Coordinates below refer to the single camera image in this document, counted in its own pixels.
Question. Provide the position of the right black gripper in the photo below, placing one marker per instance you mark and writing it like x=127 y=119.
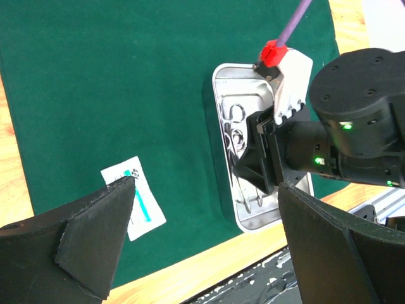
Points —
x=264 y=160

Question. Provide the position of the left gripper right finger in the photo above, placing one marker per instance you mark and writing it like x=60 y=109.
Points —
x=339 y=257

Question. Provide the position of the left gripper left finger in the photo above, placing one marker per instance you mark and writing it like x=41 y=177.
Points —
x=69 y=254

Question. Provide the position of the steel instrument tray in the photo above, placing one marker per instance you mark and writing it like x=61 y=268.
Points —
x=239 y=83

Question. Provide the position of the green white packet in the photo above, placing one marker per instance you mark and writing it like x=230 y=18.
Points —
x=146 y=214

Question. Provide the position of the dark green surgical cloth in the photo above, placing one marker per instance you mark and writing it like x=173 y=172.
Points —
x=91 y=84

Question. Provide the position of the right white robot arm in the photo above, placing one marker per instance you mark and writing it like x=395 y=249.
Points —
x=352 y=131

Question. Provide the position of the steel surgical instruments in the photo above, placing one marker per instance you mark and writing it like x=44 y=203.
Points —
x=234 y=142

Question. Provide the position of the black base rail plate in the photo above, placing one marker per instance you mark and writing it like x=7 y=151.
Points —
x=269 y=280

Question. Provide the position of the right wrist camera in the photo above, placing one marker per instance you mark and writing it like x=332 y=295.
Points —
x=288 y=72

